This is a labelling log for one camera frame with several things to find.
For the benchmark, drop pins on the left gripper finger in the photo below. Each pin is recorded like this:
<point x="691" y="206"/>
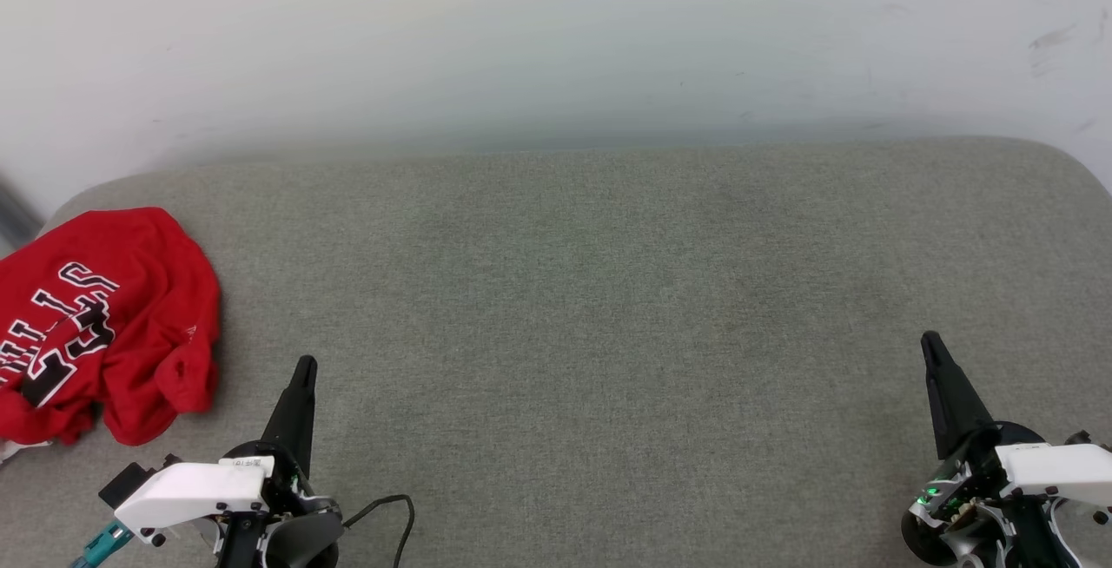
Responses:
<point x="295" y="420"/>

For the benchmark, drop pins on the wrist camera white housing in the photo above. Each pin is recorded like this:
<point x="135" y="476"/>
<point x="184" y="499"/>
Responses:
<point x="1060" y="468"/>
<point x="191" y="490"/>

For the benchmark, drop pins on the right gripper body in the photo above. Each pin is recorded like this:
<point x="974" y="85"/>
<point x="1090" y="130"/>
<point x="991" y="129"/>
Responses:
<point x="977" y="474"/>

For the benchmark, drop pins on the right wrist camera white housing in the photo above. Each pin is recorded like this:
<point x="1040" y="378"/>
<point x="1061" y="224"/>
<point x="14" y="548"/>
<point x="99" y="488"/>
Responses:
<point x="1060" y="468"/>

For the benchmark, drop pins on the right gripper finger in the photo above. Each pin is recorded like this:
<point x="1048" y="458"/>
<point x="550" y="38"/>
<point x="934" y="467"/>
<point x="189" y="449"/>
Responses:
<point x="951" y="403"/>

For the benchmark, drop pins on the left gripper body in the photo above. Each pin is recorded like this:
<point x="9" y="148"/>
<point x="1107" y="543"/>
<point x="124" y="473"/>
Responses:
<point x="288" y="492"/>

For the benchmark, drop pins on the red basketball jersey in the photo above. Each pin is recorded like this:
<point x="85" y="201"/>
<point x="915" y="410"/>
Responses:
<point x="130" y="290"/>

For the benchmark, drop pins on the left wrist camera white housing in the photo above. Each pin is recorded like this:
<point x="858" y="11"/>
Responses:
<point x="191" y="490"/>

